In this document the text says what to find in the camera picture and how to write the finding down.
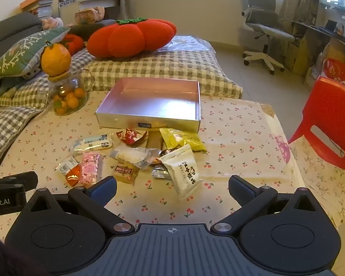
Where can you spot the cluttered desk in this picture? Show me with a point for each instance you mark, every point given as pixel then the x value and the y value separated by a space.
pixel 319 30

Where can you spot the pink snack packet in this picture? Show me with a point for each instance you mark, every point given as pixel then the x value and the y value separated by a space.
pixel 89 168

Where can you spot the silver snack packet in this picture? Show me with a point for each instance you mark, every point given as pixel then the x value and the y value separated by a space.
pixel 160 173

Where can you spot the checked mattress pad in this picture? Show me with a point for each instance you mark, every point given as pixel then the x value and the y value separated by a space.
pixel 161 66

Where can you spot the floral beige cloth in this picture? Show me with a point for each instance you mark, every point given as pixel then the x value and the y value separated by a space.
pixel 319 172

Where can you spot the small pink plush toy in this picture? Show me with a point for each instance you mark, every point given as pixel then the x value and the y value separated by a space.
pixel 51 23

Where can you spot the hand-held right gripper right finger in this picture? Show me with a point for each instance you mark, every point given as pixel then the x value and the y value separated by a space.
pixel 241 189

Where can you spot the grey office chair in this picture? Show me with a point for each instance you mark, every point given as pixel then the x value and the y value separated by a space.
pixel 260 3

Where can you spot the red plastic chair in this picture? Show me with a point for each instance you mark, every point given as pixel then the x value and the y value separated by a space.
pixel 330 103

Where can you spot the silver cardboard box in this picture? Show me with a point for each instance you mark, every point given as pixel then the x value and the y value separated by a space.
pixel 149 103

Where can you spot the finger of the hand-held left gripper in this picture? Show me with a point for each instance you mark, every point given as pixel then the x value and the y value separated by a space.
pixel 23 178

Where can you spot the green patterned pillow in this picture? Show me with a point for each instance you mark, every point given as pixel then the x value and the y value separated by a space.
pixel 20 51

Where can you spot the small red cushion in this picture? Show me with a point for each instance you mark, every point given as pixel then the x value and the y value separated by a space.
pixel 74 43

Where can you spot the white printed snack packet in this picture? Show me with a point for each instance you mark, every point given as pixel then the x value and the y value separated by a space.
pixel 182 175

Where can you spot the red white snack packet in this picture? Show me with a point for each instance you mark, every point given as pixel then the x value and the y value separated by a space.
pixel 70 172

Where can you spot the stack of books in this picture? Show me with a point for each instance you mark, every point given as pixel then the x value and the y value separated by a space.
pixel 43 5

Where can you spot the yellow green snack packet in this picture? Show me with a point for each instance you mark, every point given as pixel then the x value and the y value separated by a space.
pixel 184 139

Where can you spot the gold snack bar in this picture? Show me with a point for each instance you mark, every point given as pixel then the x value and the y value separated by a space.
pixel 153 141

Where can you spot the cherry print tablecloth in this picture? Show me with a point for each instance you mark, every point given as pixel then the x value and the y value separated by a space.
pixel 233 138

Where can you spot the white shelf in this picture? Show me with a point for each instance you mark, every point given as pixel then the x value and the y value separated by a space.
pixel 100 1

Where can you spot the dark grey cushion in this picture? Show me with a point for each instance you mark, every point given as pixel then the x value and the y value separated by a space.
pixel 86 30

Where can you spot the checked blanket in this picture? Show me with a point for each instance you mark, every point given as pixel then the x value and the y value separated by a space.
pixel 8 120

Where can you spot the red bag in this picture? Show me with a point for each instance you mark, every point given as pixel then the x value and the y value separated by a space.
pixel 335 70

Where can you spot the large red tomato cushion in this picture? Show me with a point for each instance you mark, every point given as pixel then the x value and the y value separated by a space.
pixel 132 37

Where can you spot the orange plush fruit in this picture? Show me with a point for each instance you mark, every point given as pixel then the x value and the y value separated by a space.
pixel 56 60

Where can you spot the white blue snack packet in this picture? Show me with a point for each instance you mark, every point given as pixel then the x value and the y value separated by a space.
pixel 93 143

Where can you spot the grey sofa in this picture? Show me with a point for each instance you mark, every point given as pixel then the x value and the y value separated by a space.
pixel 14 26

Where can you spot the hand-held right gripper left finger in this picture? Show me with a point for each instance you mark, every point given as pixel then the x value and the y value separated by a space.
pixel 103 190

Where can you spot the glass jar of oranges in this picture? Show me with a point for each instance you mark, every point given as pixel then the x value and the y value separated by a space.
pixel 69 97

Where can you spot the brown snack packet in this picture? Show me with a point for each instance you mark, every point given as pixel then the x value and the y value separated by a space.
pixel 126 173

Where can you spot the clear plastic sheet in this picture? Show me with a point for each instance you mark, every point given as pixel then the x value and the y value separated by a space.
pixel 189 43

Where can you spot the clear white snack packet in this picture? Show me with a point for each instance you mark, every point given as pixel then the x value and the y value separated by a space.
pixel 132 155

